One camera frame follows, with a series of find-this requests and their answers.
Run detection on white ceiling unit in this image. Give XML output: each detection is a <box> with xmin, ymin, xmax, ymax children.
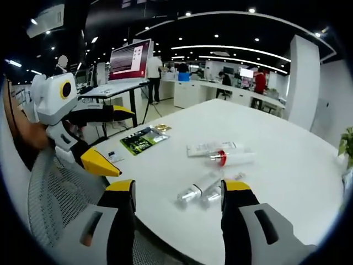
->
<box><xmin>25</xmin><ymin>3</ymin><xmax>66</xmax><ymax>39</ymax></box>

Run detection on grey mesh office chair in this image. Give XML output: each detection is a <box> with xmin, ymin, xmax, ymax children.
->
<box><xmin>26</xmin><ymin>147</ymin><xmax>183</xmax><ymax>265</ymax></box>

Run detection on small blue-marked skincare sachet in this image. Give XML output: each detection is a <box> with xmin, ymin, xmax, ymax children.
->
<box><xmin>105</xmin><ymin>151</ymin><xmax>125</xmax><ymax>163</ymax></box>

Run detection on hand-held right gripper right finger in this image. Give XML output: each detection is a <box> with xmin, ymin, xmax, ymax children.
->
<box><xmin>220</xmin><ymin>178</ymin><xmax>318</xmax><ymax>265</ymax></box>

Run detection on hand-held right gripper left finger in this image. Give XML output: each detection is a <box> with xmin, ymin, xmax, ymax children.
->
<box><xmin>51</xmin><ymin>179</ymin><xmax>137</xmax><ymax>265</ymax></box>

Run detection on green skincare packet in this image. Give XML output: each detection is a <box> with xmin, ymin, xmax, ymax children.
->
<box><xmin>120</xmin><ymin>127</ymin><xmax>170</xmax><ymax>156</ymax></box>

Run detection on red-ringed white skincare bottle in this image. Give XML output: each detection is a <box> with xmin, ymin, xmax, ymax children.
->
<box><xmin>205</xmin><ymin>148</ymin><xmax>256</xmax><ymax>168</ymax></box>

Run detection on white skincare tube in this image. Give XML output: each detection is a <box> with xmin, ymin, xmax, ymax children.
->
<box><xmin>186</xmin><ymin>141</ymin><xmax>244</xmax><ymax>158</ymax></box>

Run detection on large white-framed monitor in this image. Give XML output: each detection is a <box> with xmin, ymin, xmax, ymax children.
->
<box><xmin>107</xmin><ymin>38</ymin><xmax>154</xmax><ymax>84</ymax></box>

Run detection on green potted plant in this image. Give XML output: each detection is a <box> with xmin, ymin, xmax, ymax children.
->
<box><xmin>337</xmin><ymin>126</ymin><xmax>353</xmax><ymax>169</ymax></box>

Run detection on white standing desk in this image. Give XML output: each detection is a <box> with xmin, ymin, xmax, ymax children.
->
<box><xmin>78</xmin><ymin>79</ymin><xmax>151</xmax><ymax>139</ymax></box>

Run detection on long white counter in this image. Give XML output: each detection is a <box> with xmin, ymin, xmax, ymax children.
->
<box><xmin>159</xmin><ymin>78</ymin><xmax>286</xmax><ymax>118</ymax></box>

